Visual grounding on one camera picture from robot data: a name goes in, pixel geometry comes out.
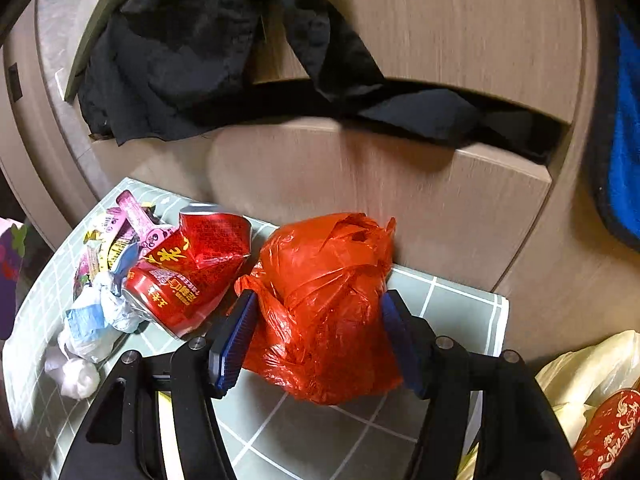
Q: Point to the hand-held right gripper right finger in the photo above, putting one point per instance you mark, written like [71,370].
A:
[400,345]

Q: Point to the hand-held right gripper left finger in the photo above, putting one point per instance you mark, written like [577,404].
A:
[237,341]

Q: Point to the red plastic bag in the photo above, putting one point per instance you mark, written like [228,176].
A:
[320,310]

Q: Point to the white blue knotted plastic bag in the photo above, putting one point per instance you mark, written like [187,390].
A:
[95,320]

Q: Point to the cream plastic bag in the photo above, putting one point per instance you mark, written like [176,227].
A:
[575,375]

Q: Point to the crushed red can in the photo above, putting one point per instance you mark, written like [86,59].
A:
[170,302]
[210,247]

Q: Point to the green checked tablecloth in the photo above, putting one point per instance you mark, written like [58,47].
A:
[300,435]

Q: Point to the yellow purple snack wrapper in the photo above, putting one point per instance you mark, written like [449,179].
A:
[102,245]

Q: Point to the white tissue ball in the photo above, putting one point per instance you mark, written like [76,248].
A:
[75,376]

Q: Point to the red patterned can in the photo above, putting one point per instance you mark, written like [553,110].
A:
[605,435]

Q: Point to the purple printed cloth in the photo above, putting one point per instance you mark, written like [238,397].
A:
[10,270]

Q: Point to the black cloth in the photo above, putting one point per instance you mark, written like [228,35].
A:
[175,60]

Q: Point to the blue towel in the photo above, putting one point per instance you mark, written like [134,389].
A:
[627,135]

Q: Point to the wooden cabinet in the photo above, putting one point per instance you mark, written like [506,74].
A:
[450,25]

